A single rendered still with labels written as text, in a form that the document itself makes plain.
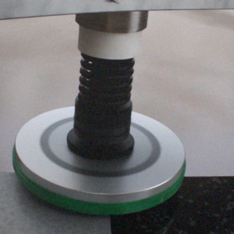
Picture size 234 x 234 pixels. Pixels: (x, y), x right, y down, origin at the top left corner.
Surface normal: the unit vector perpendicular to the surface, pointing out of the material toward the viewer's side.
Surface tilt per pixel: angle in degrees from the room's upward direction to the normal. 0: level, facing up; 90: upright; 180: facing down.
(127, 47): 90
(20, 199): 0
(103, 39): 90
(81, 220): 0
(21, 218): 0
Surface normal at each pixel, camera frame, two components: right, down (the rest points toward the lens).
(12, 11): 0.63, 0.39
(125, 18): 0.38, 0.44
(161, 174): 0.09, -0.90
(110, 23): 0.00, 0.44
